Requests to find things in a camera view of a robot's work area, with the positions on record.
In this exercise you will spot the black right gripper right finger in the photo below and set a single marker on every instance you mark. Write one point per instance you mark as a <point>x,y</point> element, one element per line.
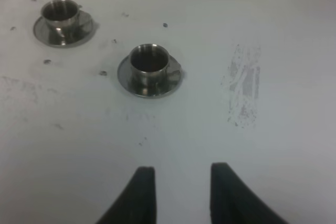
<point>231,200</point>

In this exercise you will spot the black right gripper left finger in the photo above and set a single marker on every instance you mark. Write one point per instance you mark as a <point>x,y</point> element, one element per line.
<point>137,202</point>

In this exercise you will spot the right stainless steel saucer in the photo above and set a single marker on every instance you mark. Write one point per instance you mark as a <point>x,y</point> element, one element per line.
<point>172,83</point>

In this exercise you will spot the stainless steel saucer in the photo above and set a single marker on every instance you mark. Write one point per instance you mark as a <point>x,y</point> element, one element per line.
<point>172,83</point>
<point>86,30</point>

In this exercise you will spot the right stainless steel teacup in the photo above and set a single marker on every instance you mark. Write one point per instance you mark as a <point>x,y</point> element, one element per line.
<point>149,63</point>

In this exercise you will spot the stainless steel teacup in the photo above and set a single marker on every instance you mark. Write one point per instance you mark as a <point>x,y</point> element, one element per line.
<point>62,19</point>
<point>149,63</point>

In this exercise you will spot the left stainless steel saucer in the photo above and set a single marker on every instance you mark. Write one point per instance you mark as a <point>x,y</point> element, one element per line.
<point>86,30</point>

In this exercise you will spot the left stainless steel teacup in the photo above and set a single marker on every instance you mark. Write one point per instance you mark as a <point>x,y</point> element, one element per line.
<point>62,19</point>

